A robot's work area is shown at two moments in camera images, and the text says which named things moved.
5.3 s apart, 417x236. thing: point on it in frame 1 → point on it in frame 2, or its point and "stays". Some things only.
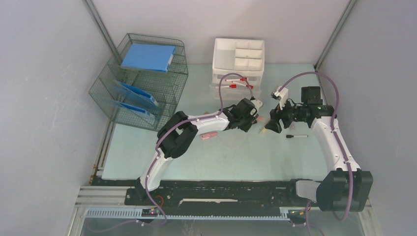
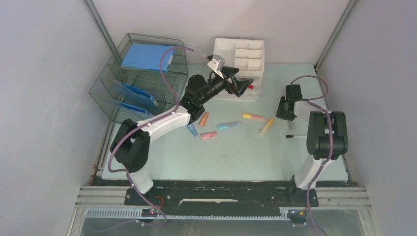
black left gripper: x=252 y=118 → x=241 y=83
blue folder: x=137 y=93 stays
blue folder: x=151 y=57 stays
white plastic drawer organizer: x=246 y=57 stays
